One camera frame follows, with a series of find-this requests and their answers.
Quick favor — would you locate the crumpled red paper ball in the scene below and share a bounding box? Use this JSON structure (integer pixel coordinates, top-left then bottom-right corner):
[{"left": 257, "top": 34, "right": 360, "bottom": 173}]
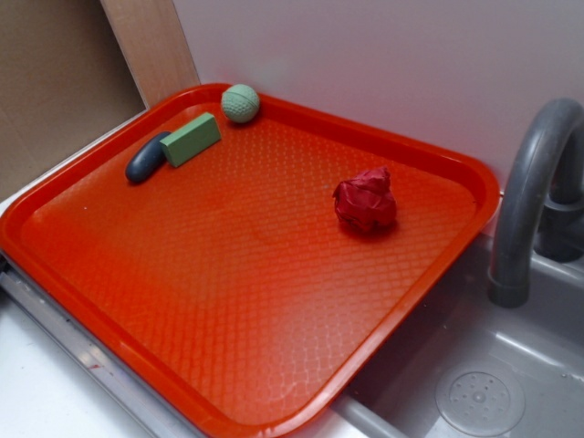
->
[{"left": 332, "top": 166, "right": 397, "bottom": 233}]

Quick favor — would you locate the orange plastic tray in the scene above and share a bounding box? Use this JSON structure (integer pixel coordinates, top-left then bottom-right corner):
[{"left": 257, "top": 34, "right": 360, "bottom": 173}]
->
[{"left": 1, "top": 84, "right": 499, "bottom": 437}]

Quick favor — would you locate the green dimpled ball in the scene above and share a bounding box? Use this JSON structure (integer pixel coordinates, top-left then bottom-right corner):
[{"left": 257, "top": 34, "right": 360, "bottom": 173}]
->
[{"left": 221, "top": 84, "right": 260, "bottom": 123}]

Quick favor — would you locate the green rectangular block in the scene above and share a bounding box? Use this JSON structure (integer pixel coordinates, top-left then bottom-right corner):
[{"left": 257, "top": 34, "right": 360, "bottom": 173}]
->
[{"left": 161, "top": 112, "right": 222, "bottom": 168}]

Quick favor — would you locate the dark blue oval object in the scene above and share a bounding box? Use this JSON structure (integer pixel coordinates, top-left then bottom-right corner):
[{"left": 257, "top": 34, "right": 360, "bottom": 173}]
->
[{"left": 125, "top": 131, "right": 171, "bottom": 183}]

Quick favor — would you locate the grey plastic sink basin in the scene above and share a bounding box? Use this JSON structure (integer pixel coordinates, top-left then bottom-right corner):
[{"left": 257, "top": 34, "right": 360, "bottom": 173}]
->
[{"left": 1, "top": 237, "right": 583, "bottom": 437}]

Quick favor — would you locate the light wooden board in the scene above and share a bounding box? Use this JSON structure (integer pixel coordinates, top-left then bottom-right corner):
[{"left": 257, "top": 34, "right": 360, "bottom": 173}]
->
[{"left": 100, "top": 0, "right": 200, "bottom": 108}]

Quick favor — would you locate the grey plastic faucet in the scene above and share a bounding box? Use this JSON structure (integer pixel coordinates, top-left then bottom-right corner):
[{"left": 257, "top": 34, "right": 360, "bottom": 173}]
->
[{"left": 488, "top": 99, "right": 583, "bottom": 308}]

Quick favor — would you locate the brown cardboard panel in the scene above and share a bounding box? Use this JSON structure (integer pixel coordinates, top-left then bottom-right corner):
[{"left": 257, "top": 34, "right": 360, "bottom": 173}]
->
[{"left": 1, "top": 1, "right": 144, "bottom": 199}]

